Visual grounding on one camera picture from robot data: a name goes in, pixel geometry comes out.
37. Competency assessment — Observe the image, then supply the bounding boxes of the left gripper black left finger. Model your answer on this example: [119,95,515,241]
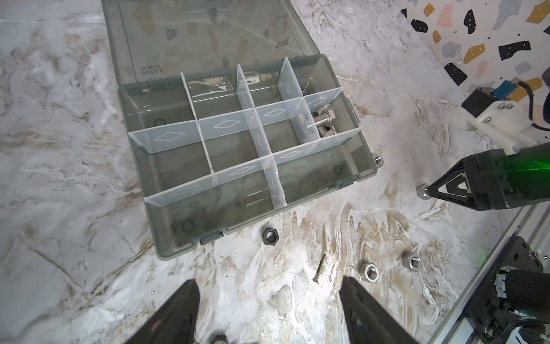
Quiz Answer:
[126,279,201,343]

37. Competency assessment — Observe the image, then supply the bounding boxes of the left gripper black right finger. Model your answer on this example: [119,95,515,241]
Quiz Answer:
[339,276,418,344]

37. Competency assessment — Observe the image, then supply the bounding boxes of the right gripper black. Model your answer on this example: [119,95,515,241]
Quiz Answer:
[425,143,549,211]

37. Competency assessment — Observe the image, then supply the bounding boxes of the silver hex bolt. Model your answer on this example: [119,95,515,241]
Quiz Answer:
[211,335,229,344]

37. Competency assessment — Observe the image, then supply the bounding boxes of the grey plastic compartment organizer box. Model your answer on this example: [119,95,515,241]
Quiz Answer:
[103,1,378,260]

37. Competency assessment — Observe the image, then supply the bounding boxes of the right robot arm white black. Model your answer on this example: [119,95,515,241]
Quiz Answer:
[417,78,549,343]

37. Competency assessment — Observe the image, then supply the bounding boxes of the brass screw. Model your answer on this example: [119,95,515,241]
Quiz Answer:
[313,253,327,284]

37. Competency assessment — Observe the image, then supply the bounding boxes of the black hex nut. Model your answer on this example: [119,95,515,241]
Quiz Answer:
[262,227,280,246]

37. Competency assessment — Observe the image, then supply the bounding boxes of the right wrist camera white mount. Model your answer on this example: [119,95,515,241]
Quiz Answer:
[452,77,538,156]

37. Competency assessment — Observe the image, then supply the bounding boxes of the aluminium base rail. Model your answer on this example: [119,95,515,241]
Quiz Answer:
[429,202,549,343]

